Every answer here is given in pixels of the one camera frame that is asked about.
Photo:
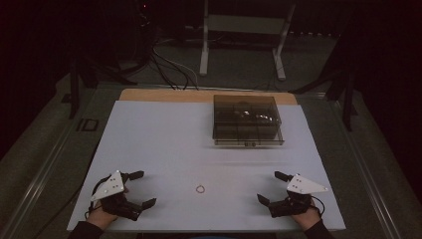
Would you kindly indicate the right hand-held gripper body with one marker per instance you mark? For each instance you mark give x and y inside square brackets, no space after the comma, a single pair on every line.
[303,186]

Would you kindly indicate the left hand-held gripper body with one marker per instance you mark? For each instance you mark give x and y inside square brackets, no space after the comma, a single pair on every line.
[114,203]

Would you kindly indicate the smoky transparent drawer box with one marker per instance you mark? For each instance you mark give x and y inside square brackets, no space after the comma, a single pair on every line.
[245,116]

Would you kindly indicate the person's left hand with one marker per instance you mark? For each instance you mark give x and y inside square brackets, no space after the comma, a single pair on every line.
[99,217]

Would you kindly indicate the person's right hand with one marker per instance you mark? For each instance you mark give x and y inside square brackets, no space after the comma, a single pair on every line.
[308,219]

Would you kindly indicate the white table mat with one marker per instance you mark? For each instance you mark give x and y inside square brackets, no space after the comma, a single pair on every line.
[172,142]

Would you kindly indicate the black stand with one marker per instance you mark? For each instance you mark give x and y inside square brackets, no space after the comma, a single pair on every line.
[346,99]
[74,89]

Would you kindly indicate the white metal stand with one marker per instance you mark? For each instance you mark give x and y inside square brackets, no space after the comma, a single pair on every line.
[204,40]

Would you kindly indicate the black rectangular floor frame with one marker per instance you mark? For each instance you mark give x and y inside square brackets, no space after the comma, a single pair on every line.
[79,125]

